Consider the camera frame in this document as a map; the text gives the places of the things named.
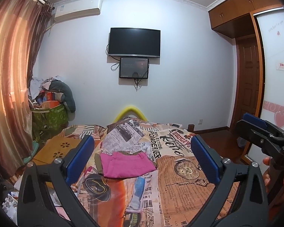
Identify grey plush toy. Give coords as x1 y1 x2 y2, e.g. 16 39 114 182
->
48 80 76 113

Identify black wall television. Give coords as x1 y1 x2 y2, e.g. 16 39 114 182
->
107 28 161 58

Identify newspaper print bed cover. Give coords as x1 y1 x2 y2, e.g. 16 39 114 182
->
56 117 214 226

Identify white heart wardrobe door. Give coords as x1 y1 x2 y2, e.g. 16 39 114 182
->
242 7 284 166

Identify brown wooden door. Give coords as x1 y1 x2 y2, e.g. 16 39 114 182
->
230 34 260 132

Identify brown striped curtain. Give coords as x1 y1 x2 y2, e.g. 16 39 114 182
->
0 0 53 179

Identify olive green pants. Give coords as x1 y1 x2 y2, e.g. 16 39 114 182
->
94 151 144 178

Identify wooden overhead cabinet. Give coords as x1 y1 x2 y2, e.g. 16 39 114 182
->
209 0 281 38

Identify yellow foam headboard guard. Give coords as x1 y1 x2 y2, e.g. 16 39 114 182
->
113 106 147 122

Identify small black wall monitor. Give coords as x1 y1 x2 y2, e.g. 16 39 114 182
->
119 57 149 79

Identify white air conditioner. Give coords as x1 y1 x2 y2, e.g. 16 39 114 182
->
54 0 102 23

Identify green storage bag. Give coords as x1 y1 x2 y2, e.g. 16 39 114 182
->
32 104 69 144

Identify pink pants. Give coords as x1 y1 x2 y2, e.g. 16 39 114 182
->
99 151 156 179

